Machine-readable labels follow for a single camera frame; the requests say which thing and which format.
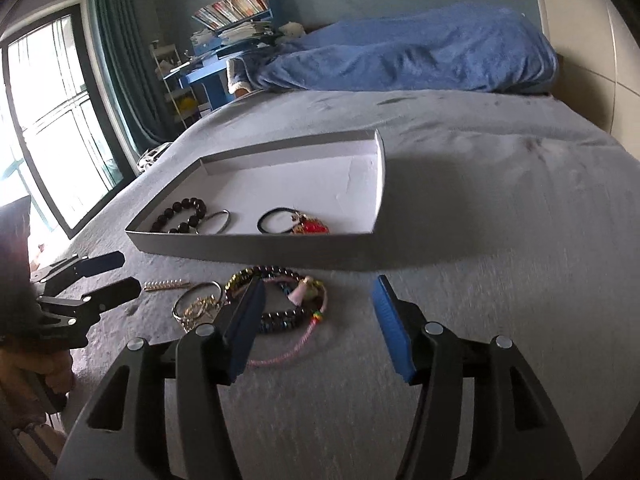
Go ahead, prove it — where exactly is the black framed window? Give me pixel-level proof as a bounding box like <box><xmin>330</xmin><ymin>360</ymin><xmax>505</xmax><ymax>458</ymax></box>
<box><xmin>0</xmin><ymin>2</ymin><xmax>139</xmax><ymax>242</ymax></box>

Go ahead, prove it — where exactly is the beige padded headboard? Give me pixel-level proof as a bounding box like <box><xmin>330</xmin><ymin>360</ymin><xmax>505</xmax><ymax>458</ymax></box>
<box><xmin>541</xmin><ymin>0</ymin><xmax>640</xmax><ymax>147</ymax></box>

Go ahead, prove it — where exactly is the white cardboard tray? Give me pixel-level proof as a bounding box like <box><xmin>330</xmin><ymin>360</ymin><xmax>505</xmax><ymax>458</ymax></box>
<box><xmin>125</xmin><ymin>129</ymin><xmax>387</xmax><ymax>274</ymax></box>

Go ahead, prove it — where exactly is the gold bead bar clip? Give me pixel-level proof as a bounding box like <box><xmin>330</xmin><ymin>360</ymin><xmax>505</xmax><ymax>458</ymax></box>
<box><xmin>143</xmin><ymin>279</ymin><xmax>191</xmax><ymax>292</ymax></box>

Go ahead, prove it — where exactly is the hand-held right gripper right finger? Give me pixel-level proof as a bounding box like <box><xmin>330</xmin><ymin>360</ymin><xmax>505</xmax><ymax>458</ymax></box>
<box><xmin>371</xmin><ymin>275</ymin><xmax>583</xmax><ymax>480</ymax></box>

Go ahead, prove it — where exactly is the blue desk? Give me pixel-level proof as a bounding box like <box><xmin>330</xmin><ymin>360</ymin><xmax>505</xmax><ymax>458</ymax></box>
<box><xmin>162</xmin><ymin>42</ymin><xmax>282</xmax><ymax>112</ymax></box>

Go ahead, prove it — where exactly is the thin silver bangle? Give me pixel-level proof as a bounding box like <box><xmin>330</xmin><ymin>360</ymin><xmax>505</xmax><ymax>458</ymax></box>
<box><xmin>194</xmin><ymin>210</ymin><xmax>231</xmax><ymax>235</ymax></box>

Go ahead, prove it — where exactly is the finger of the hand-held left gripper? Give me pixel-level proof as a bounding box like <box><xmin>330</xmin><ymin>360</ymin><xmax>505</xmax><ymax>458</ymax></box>
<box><xmin>30</xmin><ymin>251</ymin><xmax>125</xmax><ymax>284</ymax></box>
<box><xmin>37</xmin><ymin>276</ymin><xmax>143</xmax><ymax>322</ymax></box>

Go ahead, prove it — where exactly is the white shelf cart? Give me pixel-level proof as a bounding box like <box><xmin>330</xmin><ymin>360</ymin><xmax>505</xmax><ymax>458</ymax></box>
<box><xmin>148</xmin><ymin>39</ymin><xmax>202</xmax><ymax>131</ymax></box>

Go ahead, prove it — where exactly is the pink cord bracelet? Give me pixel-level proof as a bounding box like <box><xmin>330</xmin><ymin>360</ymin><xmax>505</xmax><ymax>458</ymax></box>
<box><xmin>246</xmin><ymin>275</ymin><xmax>329</xmax><ymax>367</ymax></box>

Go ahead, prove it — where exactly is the dark multicolour bead bracelet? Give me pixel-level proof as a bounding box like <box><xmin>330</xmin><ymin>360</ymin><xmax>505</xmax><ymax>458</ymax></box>
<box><xmin>224</xmin><ymin>266</ymin><xmax>326</xmax><ymax>334</ymax></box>

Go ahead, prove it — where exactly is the blue blanket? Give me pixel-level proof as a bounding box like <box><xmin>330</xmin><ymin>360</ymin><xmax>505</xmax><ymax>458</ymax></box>
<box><xmin>227</xmin><ymin>2</ymin><xmax>559</xmax><ymax>96</ymax></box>

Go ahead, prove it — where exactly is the grey bed sheet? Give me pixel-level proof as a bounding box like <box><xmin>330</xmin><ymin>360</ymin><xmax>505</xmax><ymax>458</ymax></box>
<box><xmin>54</xmin><ymin>89</ymin><xmax>640</xmax><ymax>480</ymax></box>

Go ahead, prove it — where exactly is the gold bangle with charms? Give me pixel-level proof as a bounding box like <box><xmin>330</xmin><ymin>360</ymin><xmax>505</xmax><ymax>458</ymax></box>
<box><xmin>172</xmin><ymin>282</ymin><xmax>224</xmax><ymax>334</ymax></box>

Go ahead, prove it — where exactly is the person's left hand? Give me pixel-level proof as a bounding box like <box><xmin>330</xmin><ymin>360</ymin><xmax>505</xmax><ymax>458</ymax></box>
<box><xmin>0</xmin><ymin>337</ymin><xmax>76</xmax><ymax>411</ymax></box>

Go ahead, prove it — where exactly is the teal curtain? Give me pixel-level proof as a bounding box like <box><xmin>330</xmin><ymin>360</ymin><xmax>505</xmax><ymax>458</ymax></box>
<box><xmin>87</xmin><ymin>0</ymin><xmax>174</xmax><ymax>150</ymax></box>

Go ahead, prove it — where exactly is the dark round bead bracelet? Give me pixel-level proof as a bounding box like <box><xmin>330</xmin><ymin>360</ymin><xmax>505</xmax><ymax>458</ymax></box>
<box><xmin>149</xmin><ymin>198</ymin><xmax>207</xmax><ymax>235</ymax></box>

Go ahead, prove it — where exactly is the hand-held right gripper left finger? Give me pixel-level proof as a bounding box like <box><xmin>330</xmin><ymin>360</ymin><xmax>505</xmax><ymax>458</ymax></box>
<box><xmin>55</xmin><ymin>277</ymin><xmax>268</xmax><ymax>480</ymax></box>

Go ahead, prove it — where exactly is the row of books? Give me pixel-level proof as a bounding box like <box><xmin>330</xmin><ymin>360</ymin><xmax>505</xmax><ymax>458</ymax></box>
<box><xmin>191</xmin><ymin>0</ymin><xmax>277</xmax><ymax>43</ymax></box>

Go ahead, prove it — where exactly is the white plush toy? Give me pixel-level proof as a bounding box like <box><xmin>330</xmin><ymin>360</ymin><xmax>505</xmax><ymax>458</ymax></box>
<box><xmin>277</xmin><ymin>20</ymin><xmax>307</xmax><ymax>44</ymax></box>

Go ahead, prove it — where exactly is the white shoe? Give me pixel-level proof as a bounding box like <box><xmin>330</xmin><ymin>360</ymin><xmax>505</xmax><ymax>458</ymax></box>
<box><xmin>136</xmin><ymin>142</ymin><xmax>174</xmax><ymax>172</ymax></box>

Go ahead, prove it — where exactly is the black hair tie red charm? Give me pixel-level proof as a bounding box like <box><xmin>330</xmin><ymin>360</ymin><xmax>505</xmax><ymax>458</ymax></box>
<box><xmin>257</xmin><ymin>207</ymin><xmax>331</xmax><ymax>236</ymax></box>

